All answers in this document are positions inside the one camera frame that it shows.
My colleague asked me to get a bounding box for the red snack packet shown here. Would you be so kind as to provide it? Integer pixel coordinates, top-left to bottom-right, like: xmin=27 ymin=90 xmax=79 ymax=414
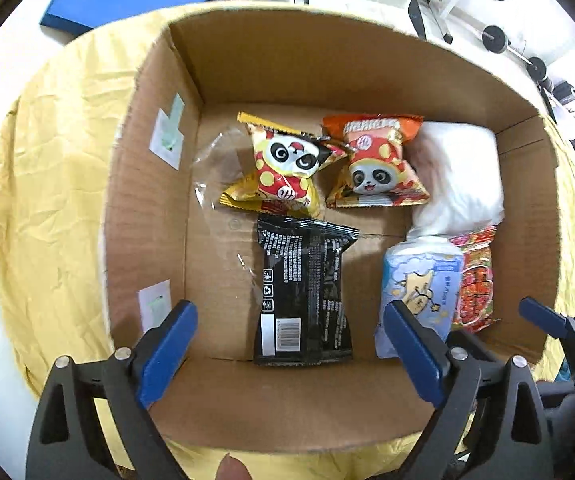
xmin=450 ymin=225 xmax=498 ymax=333

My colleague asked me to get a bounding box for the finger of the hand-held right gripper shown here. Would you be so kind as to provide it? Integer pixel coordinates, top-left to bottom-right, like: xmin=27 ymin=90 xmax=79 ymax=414
xmin=519 ymin=297 xmax=575 ymax=361

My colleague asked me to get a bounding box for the white plastic bag packet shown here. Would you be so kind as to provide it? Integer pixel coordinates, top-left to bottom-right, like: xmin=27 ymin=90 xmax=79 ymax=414
xmin=406 ymin=121 xmax=505 ymax=238

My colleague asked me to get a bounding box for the orange panda snack packet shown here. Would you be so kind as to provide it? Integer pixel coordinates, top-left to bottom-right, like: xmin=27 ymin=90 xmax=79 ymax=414
xmin=321 ymin=114 xmax=431 ymax=209

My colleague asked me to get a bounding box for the short barbell with black plates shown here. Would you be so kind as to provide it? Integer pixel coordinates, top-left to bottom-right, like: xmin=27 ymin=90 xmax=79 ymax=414
xmin=482 ymin=25 xmax=548 ymax=81

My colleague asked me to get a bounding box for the cardboard box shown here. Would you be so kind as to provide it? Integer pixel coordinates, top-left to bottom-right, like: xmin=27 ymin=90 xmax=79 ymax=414
xmin=98 ymin=2 xmax=575 ymax=456

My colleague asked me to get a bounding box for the black snack packet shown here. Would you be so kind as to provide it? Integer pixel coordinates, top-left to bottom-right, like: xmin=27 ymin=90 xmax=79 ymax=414
xmin=253 ymin=213 xmax=361 ymax=367

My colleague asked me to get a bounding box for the person's left hand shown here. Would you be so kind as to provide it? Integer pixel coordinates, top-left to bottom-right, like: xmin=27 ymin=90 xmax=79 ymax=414
xmin=217 ymin=452 xmax=254 ymax=480

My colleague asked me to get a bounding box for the black weight bench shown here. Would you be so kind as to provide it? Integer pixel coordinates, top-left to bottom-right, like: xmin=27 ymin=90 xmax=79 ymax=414
xmin=407 ymin=0 xmax=429 ymax=41

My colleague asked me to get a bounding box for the clear plastic wrapper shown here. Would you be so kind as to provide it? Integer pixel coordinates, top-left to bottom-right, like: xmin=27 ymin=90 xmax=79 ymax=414
xmin=191 ymin=127 xmax=249 ymax=211

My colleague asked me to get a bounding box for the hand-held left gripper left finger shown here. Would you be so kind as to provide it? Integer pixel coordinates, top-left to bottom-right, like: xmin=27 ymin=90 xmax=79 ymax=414
xmin=26 ymin=300 xmax=199 ymax=480

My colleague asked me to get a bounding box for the black bag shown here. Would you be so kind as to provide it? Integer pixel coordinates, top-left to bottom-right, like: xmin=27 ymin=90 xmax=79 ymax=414
xmin=552 ymin=80 xmax=575 ymax=106

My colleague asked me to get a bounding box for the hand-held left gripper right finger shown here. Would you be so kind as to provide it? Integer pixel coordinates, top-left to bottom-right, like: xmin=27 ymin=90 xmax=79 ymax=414
xmin=384 ymin=301 xmax=554 ymax=480

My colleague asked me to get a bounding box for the yellow tablecloth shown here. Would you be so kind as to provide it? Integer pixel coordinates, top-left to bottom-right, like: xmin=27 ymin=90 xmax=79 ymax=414
xmin=0 ymin=2 xmax=575 ymax=480

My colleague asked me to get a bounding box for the blue tissue pack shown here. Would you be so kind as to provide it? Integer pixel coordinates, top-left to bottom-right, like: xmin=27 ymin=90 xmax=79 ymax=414
xmin=373 ymin=240 xmax=465 ymax=359

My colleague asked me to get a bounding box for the yellow panda snack packet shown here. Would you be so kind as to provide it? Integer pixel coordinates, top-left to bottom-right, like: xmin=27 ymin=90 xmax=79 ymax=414
xmin=218 ymin=111 xmax=348 ymax=218

